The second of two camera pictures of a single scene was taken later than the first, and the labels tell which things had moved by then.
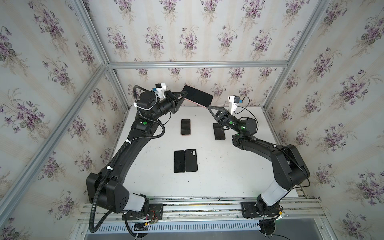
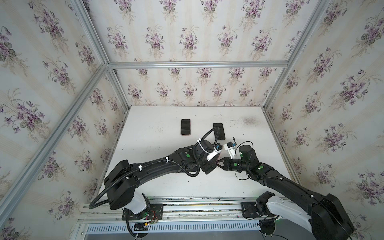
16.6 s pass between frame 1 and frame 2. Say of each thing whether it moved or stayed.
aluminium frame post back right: stayed
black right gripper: moved
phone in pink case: stayed
